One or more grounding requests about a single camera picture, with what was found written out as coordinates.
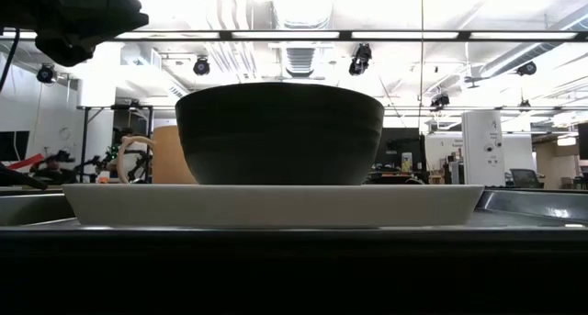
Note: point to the black bowl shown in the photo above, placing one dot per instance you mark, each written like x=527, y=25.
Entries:
x=280, y=136

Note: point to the white round plate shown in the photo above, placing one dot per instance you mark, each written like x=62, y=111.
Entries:
x=275, y=207

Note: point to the black metal stand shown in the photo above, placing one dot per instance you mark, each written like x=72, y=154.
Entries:
x=84, y=140

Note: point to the background robot arms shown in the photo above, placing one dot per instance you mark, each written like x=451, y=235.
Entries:
x=59, y=161

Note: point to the white pillar with sockets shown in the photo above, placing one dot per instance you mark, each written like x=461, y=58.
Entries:
x=482, y=145

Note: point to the black ceiling camera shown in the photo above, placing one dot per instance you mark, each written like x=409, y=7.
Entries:
x=46, y=74
x=439, y=100
x=360, y=59
x=527, y=68
x=201, y=66

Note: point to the black ceiling light rail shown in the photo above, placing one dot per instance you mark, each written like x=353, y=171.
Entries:
x=344, y=35

